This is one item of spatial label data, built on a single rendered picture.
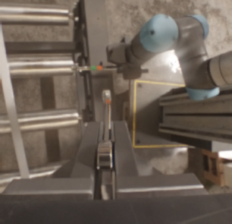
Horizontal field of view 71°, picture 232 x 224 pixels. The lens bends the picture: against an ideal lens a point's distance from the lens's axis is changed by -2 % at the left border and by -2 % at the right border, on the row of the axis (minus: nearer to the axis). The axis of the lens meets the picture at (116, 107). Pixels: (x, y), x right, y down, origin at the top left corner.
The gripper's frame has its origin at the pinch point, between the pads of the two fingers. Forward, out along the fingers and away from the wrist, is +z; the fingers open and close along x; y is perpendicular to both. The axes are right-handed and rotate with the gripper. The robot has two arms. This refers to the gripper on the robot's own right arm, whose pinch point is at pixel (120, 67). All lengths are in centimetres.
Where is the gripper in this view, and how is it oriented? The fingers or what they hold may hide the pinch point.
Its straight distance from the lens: 67.6
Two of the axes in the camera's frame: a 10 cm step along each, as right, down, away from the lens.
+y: 9.6, -0.9, 2.8
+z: -2.8, 0.4, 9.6
